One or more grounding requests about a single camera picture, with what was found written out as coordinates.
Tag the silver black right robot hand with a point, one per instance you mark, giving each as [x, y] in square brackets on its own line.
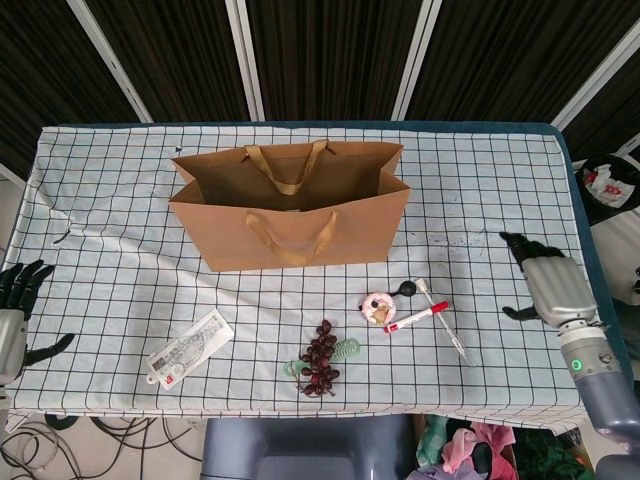
[557, 287]

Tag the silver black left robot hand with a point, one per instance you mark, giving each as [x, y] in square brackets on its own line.
[10, 340]

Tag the dark red grape bunch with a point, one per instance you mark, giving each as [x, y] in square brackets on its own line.
[320, 355]

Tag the brown paper bag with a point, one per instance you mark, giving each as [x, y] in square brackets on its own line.
[300, 235]

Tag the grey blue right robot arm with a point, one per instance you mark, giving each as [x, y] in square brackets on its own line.
[600, 395]

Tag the white black checkered tablecloth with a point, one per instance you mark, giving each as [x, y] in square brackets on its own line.
[500, 200]

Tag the red and white marker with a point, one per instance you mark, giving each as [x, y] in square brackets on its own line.
[417, 316]

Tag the dark blue table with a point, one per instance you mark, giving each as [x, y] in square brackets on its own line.
[562, 137]

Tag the small black plastic spoon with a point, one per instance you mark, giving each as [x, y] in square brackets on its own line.
[406, 288]

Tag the ruler set in clear package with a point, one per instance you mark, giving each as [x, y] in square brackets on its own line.
[190, 347]

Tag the pile of colourful clothes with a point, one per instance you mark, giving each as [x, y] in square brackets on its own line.
[475, 450]

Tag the mint green plastic brush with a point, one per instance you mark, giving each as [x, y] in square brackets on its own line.
[348, 348]

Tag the grey blue robot torso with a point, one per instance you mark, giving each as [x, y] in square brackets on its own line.
[300, 450]

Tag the white partition frame post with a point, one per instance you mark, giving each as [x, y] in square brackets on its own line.
[245, 60]
[600, 80]
[111, 60]
[415, 60]

